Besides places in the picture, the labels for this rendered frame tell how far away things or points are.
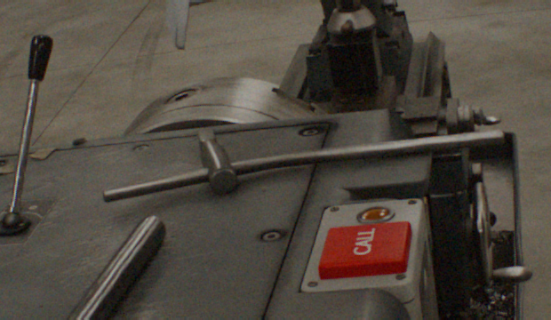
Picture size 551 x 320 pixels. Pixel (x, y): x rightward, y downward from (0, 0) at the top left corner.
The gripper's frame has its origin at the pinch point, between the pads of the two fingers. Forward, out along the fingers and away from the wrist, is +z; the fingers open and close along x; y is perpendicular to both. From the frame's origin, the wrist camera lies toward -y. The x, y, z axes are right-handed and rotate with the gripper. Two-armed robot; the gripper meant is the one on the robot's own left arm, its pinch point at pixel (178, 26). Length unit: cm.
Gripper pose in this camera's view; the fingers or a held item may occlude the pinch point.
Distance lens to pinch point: 87.6
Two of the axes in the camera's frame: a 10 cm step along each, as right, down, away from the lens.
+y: 10.0, 0.9, 0.3
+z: -0.9, 9.4, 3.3
